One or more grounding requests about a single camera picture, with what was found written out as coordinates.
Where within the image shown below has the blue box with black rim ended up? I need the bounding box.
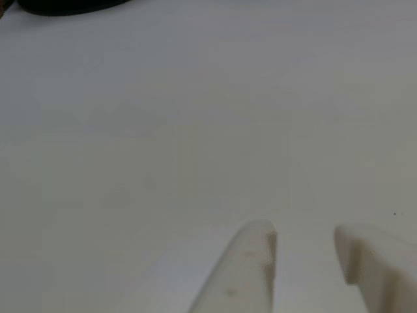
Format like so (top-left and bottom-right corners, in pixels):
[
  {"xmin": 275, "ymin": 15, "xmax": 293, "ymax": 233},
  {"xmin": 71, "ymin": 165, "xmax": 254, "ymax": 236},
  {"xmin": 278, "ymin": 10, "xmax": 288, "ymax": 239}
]
[{"xmin": 15, "ymin": 0, "xmax": 131, "ymax": 17}]

